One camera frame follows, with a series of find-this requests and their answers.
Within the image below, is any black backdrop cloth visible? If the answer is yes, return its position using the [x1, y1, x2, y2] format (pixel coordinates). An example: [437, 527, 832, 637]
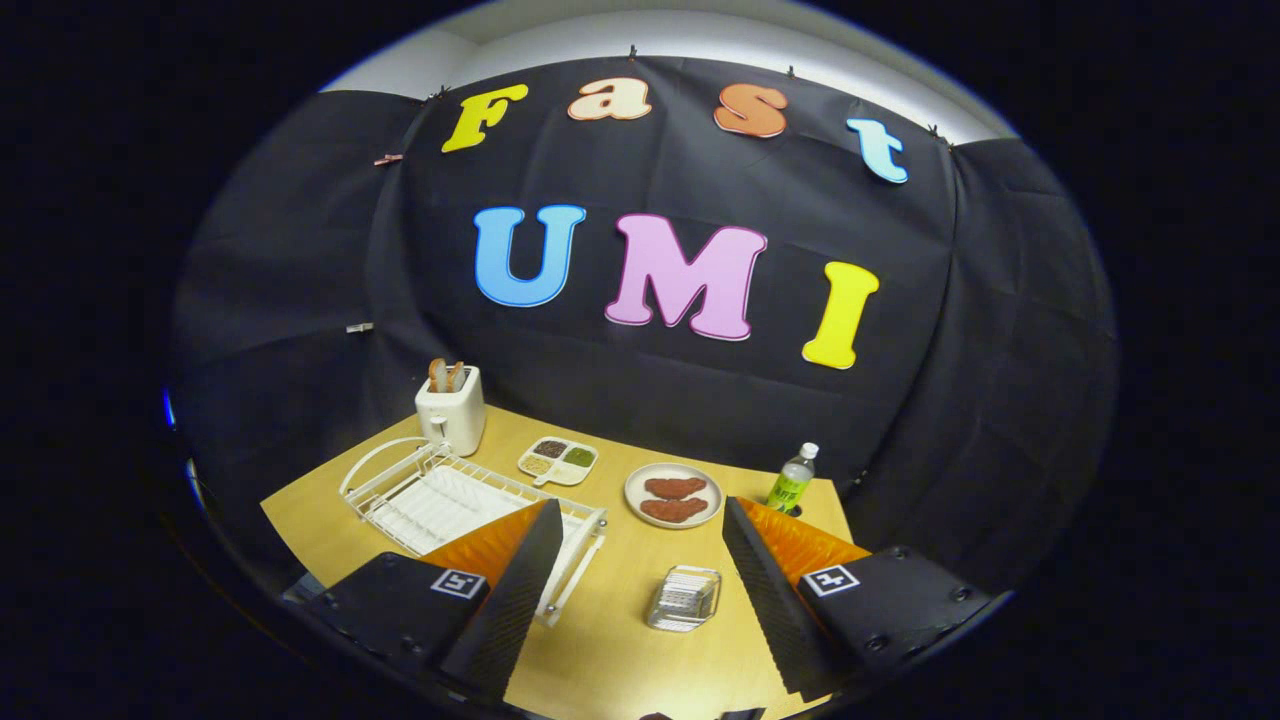
[170, 55, 1119, 601]

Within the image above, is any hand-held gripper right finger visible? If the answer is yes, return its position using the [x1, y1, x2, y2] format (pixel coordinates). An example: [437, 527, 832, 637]
[722, 496, 996, 701]

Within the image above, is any white wire dish rack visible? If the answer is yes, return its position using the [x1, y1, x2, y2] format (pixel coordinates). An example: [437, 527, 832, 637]
[339, 437, 608, 628]

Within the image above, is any green label drink bottle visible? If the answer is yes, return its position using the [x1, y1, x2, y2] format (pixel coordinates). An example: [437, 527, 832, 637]
[767, 442, 820, 515]

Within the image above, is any white divided bean tray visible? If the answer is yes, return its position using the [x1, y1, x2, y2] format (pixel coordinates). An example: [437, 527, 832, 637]
[517, 436, 600, 488]

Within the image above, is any metal wire basket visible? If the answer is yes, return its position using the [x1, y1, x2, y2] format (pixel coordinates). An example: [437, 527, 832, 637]
[646, 565, 723, 633]

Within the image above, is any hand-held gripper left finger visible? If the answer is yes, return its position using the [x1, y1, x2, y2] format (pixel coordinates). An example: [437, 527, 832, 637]
[305, 498, 564, 704]

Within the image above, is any white toaster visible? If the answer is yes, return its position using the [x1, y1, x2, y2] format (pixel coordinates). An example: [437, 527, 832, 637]
[415, 366, 487, 458]

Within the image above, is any beige plate with meat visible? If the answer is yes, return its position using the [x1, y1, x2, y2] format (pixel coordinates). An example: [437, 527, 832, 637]
[624, 462, 724, 529]

